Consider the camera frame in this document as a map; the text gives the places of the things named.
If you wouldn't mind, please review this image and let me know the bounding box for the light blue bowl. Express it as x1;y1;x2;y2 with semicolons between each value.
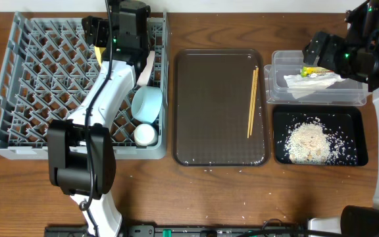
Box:
131;86;163;124

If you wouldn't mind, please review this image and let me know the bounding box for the dark brown serving tray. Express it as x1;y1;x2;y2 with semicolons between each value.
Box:
172;49;271;167

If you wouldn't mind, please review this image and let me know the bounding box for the spilled rice pile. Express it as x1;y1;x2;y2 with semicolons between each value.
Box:
283;115;358;165

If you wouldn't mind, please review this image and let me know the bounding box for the white paper napkin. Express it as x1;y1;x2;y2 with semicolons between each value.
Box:
284;73;345;99

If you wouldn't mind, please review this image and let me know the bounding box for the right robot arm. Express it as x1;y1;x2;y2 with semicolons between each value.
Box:
303;0;379;236

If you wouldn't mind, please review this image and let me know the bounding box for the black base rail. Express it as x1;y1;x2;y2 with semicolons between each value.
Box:
43;224;309;237

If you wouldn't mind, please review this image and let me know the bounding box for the clear plastic bin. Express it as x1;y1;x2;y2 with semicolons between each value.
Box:
264;50;370;106

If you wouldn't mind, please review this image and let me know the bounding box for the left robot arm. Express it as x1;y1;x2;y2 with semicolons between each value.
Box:
47;1;155;236

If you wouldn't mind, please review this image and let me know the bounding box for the yellow plate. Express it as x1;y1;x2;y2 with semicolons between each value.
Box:
94;46;106;66

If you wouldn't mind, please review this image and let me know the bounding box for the wooden chopstick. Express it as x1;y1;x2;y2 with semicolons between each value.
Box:
247;69;256;138
249;67;259;136

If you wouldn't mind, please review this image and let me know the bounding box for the black waste tray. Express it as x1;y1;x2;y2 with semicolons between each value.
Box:
272;105;368;167

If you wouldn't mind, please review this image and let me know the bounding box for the grey plastic dish rack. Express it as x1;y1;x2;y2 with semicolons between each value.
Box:
0;12;169;160

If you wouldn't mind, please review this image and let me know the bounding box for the white cup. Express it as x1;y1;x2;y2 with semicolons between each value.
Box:
134;124;158;147

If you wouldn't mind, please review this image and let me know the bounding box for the green snack wrapper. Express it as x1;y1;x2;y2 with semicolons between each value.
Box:
300;66;334;78

